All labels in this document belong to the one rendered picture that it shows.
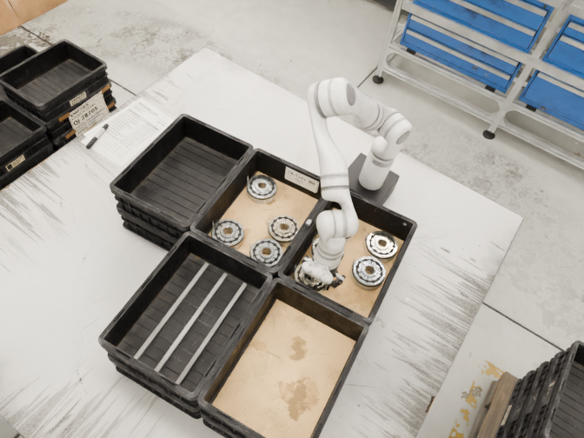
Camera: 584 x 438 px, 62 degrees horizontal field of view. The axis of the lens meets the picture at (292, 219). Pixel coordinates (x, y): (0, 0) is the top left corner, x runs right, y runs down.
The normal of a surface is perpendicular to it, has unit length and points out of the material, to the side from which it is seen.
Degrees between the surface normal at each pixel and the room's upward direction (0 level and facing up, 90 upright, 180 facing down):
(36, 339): 0
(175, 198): 0
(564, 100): 90
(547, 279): 0
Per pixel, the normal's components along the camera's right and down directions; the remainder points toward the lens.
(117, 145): 0.10, -0.58
